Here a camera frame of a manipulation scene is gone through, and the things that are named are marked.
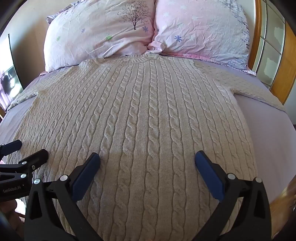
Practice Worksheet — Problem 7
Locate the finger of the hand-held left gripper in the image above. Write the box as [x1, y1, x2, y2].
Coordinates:
[0, 140, 23, 156]
[14, 149, 49, 180]

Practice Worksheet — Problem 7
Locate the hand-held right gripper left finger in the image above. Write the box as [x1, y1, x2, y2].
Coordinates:
[24, 152, 101, 241]

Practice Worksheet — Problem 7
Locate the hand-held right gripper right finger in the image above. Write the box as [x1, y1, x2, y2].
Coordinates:
[194, 150, 272, 241]

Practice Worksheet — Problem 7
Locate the beige cable-knit sweater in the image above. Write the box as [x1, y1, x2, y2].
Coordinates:
[5, 52, 287, 241]

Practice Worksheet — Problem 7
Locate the lilac bed sheet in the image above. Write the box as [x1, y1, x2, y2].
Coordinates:
[0, 54, 296, 204]

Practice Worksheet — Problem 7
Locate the wooden headboard with glass panels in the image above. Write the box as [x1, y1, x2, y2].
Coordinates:
[248, 0, 296, 104]

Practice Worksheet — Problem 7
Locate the pink pillow with tree print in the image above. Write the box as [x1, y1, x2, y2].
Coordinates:
[43, 0, 156, 72]

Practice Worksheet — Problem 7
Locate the pink pillow with white flowers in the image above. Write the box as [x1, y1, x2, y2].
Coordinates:
[147, 0, 257, 76]

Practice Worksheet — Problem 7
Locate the wall poster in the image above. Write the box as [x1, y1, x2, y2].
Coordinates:
[0, 34, 23, 109]

